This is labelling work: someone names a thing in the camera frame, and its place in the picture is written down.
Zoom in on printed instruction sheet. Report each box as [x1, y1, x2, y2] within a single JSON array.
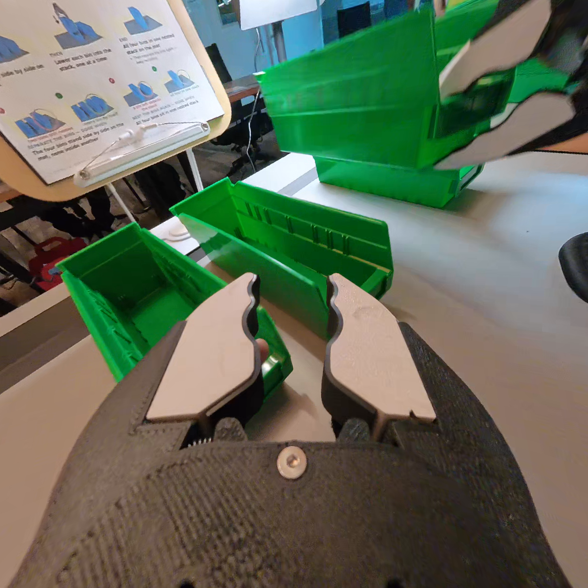
[[0, 0, 226, 185]]

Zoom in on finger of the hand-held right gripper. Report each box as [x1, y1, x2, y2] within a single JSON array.
[[434, 92, 577, 172], [439, 0, 552, 99]]

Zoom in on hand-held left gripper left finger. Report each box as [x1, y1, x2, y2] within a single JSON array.
[[145, 273, 265, 444]]

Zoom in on instruction sheet on board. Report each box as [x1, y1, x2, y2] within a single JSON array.
[[0, 0, 232, 203]]

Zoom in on white stand strut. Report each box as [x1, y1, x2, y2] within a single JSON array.
[[186, 149, 204, 191]]

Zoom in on thin hanging cable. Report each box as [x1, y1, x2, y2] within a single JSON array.
[[246, 89, 262, 171]]

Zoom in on green plastic bin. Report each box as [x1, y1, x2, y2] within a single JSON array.
[[56, 223, 294, 400], [170, 177, 394, 341], [315, 155, 484, 208], [256, 8, 517, 170]]

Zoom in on white studio light softbox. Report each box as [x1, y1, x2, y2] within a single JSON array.
[[239, 0, 319, 30]]

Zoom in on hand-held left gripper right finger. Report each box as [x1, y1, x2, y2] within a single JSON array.
[[322, 273, 437, 444]]

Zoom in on white stand rod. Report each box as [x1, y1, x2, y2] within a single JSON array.
[[107, 184, 136, 223]]

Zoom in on white page holder bar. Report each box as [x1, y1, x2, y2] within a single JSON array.
[[73, 120, 212, 188]]

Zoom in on stack of green bins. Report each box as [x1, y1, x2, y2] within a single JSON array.
[[434, 0, 580, 104]]

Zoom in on metal pole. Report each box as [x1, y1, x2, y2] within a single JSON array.
[[271, 21, 288, 65]]

